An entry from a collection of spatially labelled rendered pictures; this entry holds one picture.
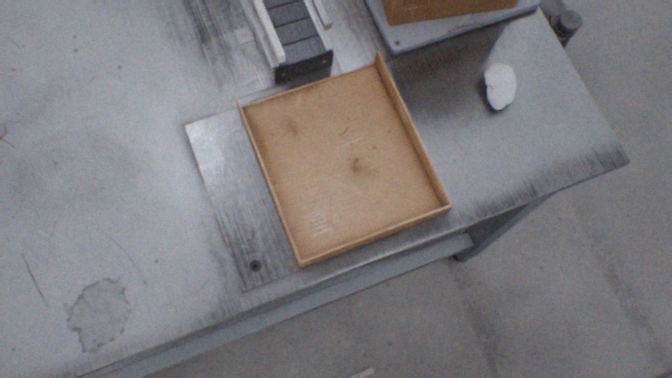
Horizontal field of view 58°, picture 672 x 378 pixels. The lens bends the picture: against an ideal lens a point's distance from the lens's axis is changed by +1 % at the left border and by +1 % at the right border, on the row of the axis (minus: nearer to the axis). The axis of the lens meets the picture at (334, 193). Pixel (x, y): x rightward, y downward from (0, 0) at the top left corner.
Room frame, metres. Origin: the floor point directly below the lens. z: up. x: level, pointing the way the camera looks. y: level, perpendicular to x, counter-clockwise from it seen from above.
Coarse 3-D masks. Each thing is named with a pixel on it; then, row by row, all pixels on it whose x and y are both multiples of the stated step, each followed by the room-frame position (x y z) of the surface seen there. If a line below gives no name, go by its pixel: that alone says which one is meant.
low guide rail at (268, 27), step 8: (256, 0) 0.60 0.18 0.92; (256, 8) 0.60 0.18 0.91; (264, 8) 0.59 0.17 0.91; (264, 16) 0.58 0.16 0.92; (264, 24) 0.56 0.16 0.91; (272, 24) 0.56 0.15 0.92; (272, 32) 0.55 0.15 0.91; (272, 40) 0.53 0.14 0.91; (280, 48) 0.52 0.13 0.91; (280, 56) 0.51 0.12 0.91
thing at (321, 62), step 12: (240, 0) 0.65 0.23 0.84; (252, 12) 0.61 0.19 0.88; (312, 12) 0.63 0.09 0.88; (252, 24) 0.59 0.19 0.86; (264, 36) 0.56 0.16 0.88; (324, 36) 0.58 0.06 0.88; (264, 48) 0.54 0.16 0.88; (264, 60) 0.54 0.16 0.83; (276, 60) 0.52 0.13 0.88; (312, 60) 0.54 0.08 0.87; (324, 60) 0.55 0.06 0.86; (276, 72) 0.50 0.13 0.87; (288, 72) 0.52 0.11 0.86; (300, 72) 0.53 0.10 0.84
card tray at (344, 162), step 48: (288, 96) 0.48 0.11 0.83; (336, 96) 0.50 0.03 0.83; (384, 96) 0.51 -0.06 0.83; (288, 144) 0.39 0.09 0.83; (336, 144) 0.41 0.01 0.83; (384, 144) 0.42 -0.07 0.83; (288, 192) 0.31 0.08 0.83; (336, 192) 0.32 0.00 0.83; (384, 192) 0.34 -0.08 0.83; (432, 192) 0.35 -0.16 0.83; (288, 240) 0.23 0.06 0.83; (336, 240) 0.24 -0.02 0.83
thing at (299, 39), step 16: (272, 0) 0.64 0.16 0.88; (288, 0) 0.64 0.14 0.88; (272, 16) 0.60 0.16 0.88; (288, 16) 0.61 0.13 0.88; (304, 16) 0.61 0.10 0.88; (288, 32) 0.58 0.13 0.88; (304, 32) 0.58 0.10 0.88; (272, 48) 0.56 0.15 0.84; (288, 48) 0.55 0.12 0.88; (304, 48) 0.55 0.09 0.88; (320, 48) 0.56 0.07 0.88; (288, 64) 0.52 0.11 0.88
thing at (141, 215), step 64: (0, 0) 0.57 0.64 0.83; (64, 0) 0.59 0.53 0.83; (128, 0) 0.62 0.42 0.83; (192, 0) 0.64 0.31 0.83; (0, 64) 0.45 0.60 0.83; (64, 64) 0.47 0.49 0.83; (128, 64) 0.49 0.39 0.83; (192, 64) 0.51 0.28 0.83; (256, 64) 0.54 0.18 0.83; (448, 64) 0.60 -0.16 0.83; (512, 64) 0.62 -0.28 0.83; (0, 128) 0.33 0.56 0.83; (64, 128) 0.35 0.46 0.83; (128, 128) 0.37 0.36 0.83; (192, 128) 0.39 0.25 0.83; (448, 128) 0.48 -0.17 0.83; (512, 128) 0.50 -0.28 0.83; (576, 128) 0.52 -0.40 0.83; (0, 192) 0.23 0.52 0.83; (64, 192) 0.25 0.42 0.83; (128, 192) 0.26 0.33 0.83; (192, 192) 0.28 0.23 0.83; (256, 192) 0.30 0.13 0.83; (448, 192) 0.36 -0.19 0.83; (512, 192) 0.38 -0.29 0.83; (0, 256) 0.13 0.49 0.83; (64, 256) 0.15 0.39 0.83; (128, 256) 0.16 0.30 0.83; (192, 256) 0.18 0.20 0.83; (256, 256) 0.20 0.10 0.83; (384, 256) 0.23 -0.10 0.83; (0, 320) 0.04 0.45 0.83; (64, 320) 0.05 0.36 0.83; (128, 320) 0.07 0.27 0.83; (192, 320) 0.08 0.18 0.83
